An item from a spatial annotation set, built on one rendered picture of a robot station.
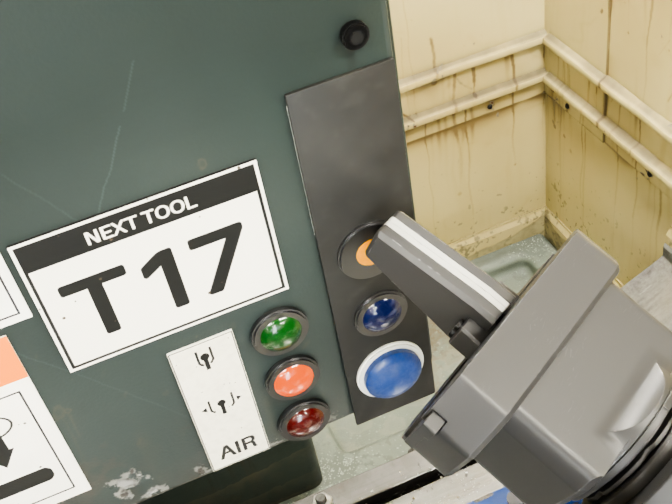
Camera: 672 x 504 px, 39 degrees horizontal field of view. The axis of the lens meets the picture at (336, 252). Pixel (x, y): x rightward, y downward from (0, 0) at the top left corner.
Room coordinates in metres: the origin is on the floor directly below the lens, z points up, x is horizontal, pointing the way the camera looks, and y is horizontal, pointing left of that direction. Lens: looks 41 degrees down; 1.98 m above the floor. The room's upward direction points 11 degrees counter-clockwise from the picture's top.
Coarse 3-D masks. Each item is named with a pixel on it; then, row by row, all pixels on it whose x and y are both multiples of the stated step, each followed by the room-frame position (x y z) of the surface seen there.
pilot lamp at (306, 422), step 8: (312, 408) 0.30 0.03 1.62; (296, 416) 0.29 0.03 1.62; (304, 416) 0.29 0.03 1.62; (312, 416) 0.29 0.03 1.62; (320, 416) 0.30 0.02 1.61; (288, 424) 0.29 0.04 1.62; (296, 424) 0.29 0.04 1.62; (304, 424) 0.29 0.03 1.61; (312, 424) 0.29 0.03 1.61; (320, 424) 0.29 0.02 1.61; (288, 432) 0.29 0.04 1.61; (296, 432) 0.29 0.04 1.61; (304, 432) 0.29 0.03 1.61; (312, 432) 0.29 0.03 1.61
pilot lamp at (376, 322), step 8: (376, 304) 0.31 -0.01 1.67; (384, 304) 0.31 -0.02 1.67; (392, 304) 0.31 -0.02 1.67; (368, 312) 0.30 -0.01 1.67; (376, 312) 0.30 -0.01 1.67; (384, 312) 0.30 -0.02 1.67; (392, 312) 0.31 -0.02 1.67; (400, 312) 0.31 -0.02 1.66; (368, 320) 0.30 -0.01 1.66; (376, 320) 0.30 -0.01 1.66; (384, 320) 0.30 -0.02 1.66; (392, 320) 0.30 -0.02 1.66; (368, 328) 0.30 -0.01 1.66; (376, 328) 0.30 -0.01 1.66; (384, 328) 0.30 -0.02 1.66
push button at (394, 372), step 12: (384, 360) 0.30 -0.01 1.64; (396, 360) 0.30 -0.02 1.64; (408, 360) 0.30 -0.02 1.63; (420, 360) 0.31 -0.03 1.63; (372, 372) 0.30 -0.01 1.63; (384, 372) 0.30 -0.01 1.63; (396, 372) 0.30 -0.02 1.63; (408, 372) 0.30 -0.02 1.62; (420, 372) 0.31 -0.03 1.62; (372, 384) 0.30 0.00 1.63; (384, 384) 0.30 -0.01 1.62; (396, 384) 0.30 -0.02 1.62; (408, 384) 0.30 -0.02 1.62; (384, 396) 0.30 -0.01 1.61
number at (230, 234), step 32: (224, 224) 0.29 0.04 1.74; (128, 256) 0.29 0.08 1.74; (160, 256) 0.29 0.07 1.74; (192, 256) 0.29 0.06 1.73; (224, 256) 0.29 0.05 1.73; (256, 256) 0.30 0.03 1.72; (160, 288) 0.29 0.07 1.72; (192, 288) 0.29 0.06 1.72; (224, 288) 0.29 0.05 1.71; (256, 288) 0.30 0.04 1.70; (160, 320) 0.29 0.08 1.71
